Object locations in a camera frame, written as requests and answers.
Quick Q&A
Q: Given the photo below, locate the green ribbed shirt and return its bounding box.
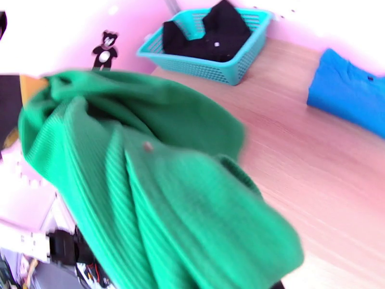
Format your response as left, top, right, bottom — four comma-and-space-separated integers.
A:
18, 69, 305, 289

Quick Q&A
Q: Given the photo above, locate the black garment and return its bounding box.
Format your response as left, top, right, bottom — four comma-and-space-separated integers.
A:
162, 0, 252, 63

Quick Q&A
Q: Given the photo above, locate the blue t-shirt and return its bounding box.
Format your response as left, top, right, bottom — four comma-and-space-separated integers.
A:
307, 48, 385, 138

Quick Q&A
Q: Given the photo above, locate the teal plastic laundry basket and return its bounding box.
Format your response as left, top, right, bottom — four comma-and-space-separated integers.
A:
137, 7, 274, 86

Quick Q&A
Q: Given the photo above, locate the aluminium frame post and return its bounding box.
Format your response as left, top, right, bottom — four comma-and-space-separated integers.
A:
162, 0, 182, 13

